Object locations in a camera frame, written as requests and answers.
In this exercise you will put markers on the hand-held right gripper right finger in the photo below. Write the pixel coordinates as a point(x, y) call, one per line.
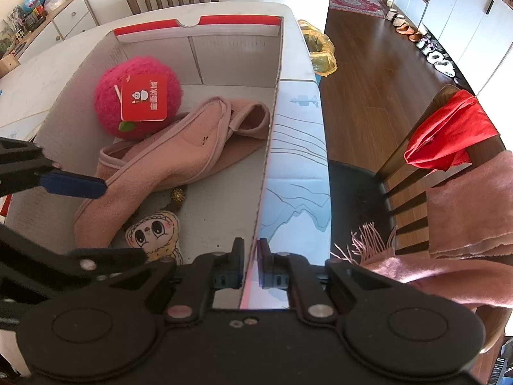
point(269, 266)

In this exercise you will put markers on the dark wooden chair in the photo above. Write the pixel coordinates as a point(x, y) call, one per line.
point(390, 166)

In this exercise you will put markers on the row of shoes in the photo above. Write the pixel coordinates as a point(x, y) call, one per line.
point(437, 58)

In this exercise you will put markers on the black seat cushion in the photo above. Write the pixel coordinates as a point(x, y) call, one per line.
point(352, 200)

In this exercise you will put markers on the white wooden sideboard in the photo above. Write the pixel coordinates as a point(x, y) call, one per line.
point(72, 16)

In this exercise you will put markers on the red cloth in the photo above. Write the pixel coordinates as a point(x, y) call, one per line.
point(453, 132)

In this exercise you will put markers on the red patterned rug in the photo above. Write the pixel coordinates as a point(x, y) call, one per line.
point(356, 4)

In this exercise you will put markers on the white wooden cabinet unit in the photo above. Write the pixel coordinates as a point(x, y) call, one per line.
point(453, 4)

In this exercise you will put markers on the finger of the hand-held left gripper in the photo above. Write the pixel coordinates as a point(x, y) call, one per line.
point(100, 258)
point(76, 184)

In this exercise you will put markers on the pink plush ball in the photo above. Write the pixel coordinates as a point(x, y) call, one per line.
point(108, 104)

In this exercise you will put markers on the pink fleece slipper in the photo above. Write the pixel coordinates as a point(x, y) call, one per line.
point(180, 152)

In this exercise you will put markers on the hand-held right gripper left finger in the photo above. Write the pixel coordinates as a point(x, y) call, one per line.
point(230, 266)

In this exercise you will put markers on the white cardboard box red trim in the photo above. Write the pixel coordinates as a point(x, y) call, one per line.
point(232, 60)

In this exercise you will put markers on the pink fringed scarf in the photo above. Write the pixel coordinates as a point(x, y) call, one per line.
point(421, 276)

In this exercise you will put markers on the pink folded towel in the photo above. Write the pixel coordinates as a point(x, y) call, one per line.
point(473, 208)

